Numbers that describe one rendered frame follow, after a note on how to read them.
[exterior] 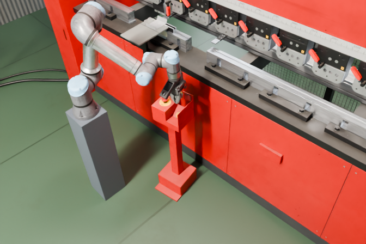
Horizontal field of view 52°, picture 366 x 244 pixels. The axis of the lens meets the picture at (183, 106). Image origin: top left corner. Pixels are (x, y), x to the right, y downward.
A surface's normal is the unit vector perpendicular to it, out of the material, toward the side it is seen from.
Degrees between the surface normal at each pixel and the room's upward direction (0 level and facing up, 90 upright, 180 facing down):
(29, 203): 0
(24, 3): 90
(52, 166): 0
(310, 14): 90
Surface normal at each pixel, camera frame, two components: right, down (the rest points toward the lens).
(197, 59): -0.04, -0.72
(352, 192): -0.68, 0.53
